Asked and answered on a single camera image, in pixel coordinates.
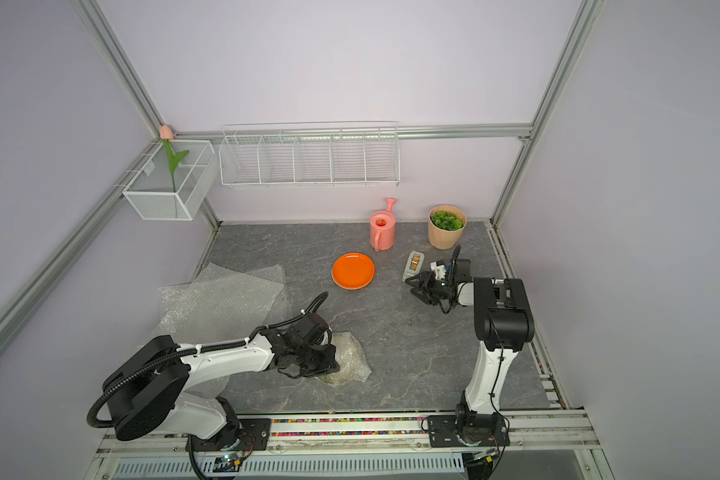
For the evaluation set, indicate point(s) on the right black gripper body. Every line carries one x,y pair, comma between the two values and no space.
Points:
433,290

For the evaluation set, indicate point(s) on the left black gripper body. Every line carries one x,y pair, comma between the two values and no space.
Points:
315,361

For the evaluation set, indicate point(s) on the orange plate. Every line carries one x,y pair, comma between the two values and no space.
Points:
353,271

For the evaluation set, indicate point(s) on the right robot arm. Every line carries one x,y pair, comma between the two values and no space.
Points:
503,324

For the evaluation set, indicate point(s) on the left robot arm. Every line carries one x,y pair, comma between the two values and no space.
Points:
152,390

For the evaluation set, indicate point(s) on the bubble wrap sheet pile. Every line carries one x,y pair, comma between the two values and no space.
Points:
222,304

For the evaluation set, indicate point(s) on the potted green plant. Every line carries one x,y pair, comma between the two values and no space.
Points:
445,227

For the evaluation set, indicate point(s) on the pink watering can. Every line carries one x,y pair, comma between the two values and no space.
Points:
382,227

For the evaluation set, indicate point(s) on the pink artificial tulip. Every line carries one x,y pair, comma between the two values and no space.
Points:
174,157

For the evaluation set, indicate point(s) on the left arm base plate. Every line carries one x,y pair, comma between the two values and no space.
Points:
246,435

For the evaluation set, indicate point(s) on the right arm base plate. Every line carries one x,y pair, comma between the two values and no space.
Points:
480,430

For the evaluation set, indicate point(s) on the long white wire basket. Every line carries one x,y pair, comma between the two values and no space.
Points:
351,153

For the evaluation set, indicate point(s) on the small white wire basket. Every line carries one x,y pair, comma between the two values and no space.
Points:
150,191

